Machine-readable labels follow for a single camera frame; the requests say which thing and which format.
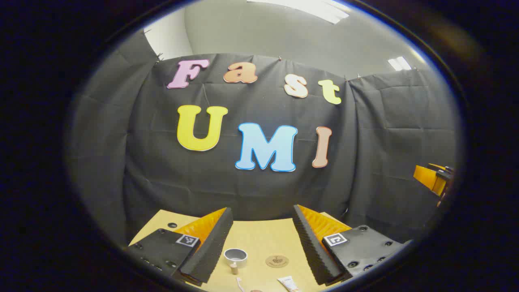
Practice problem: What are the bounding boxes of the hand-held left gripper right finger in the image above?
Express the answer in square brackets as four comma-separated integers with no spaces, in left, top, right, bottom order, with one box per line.
[293,204,406,286]

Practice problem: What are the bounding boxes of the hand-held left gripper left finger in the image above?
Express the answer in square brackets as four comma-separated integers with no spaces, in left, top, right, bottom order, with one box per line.
[124,207,234,284]

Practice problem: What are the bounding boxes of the white cup with wooden handle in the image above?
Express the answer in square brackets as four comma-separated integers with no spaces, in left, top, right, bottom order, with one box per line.
[224,248,248,275]

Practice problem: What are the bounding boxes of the round wooden coaster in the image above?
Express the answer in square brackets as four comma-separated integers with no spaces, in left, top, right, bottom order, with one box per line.
[266,255,290,268]

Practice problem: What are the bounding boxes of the white toothpaste tube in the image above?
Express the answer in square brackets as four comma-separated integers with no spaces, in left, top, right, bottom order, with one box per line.
[277,276,300,292]

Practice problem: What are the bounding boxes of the black backdrop cloth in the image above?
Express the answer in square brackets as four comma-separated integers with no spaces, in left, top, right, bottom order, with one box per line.
[67,30,461,246]

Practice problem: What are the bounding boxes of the ceiling light panel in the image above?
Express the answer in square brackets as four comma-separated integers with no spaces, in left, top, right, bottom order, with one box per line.
[387,56,412,72]

